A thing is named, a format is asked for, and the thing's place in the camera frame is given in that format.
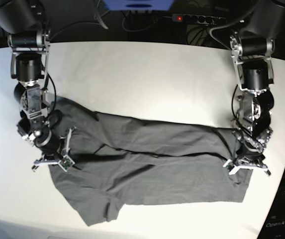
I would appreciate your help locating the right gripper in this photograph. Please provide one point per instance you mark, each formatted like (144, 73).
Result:
(50, 145)

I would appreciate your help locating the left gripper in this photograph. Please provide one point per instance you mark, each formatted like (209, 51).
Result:
(251, 148)

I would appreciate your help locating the dark grey T-shirt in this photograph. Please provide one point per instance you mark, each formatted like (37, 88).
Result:
(127, 161)

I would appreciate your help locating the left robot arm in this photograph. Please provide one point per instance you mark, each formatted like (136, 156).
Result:
(251, 40)

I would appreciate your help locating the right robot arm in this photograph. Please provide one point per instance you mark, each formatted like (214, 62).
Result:
(29, 38)

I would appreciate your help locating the black power strip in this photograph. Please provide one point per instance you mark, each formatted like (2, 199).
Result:
(198, 19)

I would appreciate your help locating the blue box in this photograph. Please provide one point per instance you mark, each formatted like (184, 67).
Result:
(117, 5)

